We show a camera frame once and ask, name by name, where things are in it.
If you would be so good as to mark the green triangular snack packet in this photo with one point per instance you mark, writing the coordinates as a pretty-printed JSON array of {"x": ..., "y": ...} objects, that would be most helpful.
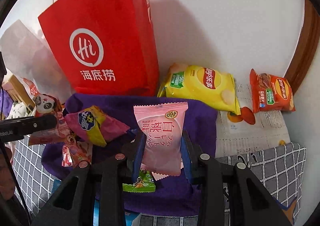
[{"x": 140, "y": 183}]

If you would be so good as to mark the white plastic shopping bag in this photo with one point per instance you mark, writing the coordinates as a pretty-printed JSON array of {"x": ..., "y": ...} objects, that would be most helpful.
[{"x": 25, "y": 48}]

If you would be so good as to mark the pink snack packet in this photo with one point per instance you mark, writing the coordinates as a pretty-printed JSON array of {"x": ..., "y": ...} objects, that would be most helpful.
[{"x": 160, "y": 131}]

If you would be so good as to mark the red paper bag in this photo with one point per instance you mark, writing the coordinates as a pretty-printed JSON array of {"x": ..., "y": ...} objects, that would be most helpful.
[{"x": 105, "y": 28}]

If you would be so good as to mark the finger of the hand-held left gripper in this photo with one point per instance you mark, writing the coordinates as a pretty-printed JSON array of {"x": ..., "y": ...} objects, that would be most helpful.
[{"x": 37, "y": 124}]

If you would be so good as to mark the yellow and pink snack bag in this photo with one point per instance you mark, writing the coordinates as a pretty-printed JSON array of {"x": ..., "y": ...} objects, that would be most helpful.
[{"x": 92, "y": 126}]

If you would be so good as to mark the yellow chips bag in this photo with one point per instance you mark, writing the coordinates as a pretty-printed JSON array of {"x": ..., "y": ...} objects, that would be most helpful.
[{"x": 207, "y": 83}]

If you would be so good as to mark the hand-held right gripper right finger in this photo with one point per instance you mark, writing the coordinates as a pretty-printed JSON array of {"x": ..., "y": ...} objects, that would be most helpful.
[{"x": 187, "y": 163}]

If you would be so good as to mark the panda print snack packet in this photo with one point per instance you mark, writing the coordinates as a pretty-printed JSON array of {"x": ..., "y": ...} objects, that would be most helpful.
[{"x": 46, "y": 104}]

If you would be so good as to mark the orange chips bag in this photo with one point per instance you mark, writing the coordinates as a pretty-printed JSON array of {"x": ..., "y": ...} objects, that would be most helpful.
[{"x": 272, "y": 93}]

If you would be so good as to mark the grey checked blanket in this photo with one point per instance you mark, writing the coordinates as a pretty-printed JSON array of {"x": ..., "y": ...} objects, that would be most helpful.
[{"x": 275, "y": 166}]

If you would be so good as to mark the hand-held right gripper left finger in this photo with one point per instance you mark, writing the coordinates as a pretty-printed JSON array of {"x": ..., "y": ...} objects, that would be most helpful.
[{"x": 138, "y": 151}]

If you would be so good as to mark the purple cloth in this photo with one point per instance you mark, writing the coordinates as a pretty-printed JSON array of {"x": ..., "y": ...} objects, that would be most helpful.
[{"x": 5, "y": 101}]

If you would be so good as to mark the brown wooden door frame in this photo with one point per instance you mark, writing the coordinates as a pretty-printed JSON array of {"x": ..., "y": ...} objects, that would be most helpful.
[{"x": 305, "y": 53}]

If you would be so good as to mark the floral pillow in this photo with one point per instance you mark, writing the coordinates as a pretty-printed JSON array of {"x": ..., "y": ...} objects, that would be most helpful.
[{"x": 20, "y": 111}]

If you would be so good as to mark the purple towel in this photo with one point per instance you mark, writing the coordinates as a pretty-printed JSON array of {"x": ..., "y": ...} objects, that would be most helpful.
[{"x": 162, "y": 198}]

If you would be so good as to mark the blue tissue pack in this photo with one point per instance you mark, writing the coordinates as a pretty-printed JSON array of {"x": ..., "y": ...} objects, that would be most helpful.
[{"x": 130, "y": 219}]

